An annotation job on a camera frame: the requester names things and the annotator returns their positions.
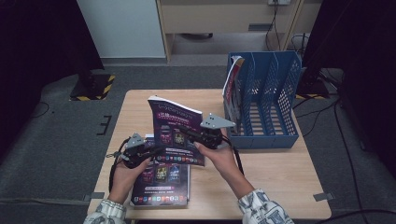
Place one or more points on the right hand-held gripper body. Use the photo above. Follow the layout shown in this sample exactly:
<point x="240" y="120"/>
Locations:
<point x="214" y="123"/>

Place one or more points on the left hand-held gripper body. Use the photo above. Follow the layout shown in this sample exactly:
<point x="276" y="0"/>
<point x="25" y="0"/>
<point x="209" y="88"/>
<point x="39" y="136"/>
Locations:
<point x="135" y="141"/>

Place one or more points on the purple book with corner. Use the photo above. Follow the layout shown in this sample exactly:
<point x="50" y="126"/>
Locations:
<point x="162" y="186"/>

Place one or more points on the red and white book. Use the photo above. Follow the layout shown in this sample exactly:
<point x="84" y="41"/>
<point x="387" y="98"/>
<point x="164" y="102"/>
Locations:
<point x="232" y="93"/>

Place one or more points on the blue plastic file rack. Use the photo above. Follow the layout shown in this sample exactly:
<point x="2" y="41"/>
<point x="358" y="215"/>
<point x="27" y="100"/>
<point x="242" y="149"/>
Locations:
<point x="264" y="124"/>

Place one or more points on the person's left hand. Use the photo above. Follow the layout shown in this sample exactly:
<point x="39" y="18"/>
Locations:
<point x="124" y="182"/>

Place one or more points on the person's right hand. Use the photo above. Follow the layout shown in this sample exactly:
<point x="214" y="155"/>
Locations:
<point x="222" y="161"/>

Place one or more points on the black stand base striped tape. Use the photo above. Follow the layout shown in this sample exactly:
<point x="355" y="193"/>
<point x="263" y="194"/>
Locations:
<point x="93" y="88"/>
<point x="313" y="85"/>

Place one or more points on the grey tape piece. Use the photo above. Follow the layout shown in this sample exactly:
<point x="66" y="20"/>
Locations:
<point x="95" y="196"/>
<point x="323" y="196"/>

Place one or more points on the wooden cabinet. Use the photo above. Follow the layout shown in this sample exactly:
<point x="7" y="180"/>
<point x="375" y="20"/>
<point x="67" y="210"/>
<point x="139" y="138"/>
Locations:
<point x="218" y="17"/>

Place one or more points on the white panel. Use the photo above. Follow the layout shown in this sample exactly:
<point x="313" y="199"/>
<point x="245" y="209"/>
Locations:
<point x="121" y="28"/>

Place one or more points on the black curtain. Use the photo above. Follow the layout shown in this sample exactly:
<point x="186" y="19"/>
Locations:
<point x="37" y="62"/>
<point x="367" y="62"/>

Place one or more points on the white power outlet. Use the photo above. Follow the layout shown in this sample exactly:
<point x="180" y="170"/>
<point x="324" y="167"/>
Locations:
<point x="278" y="2"/>

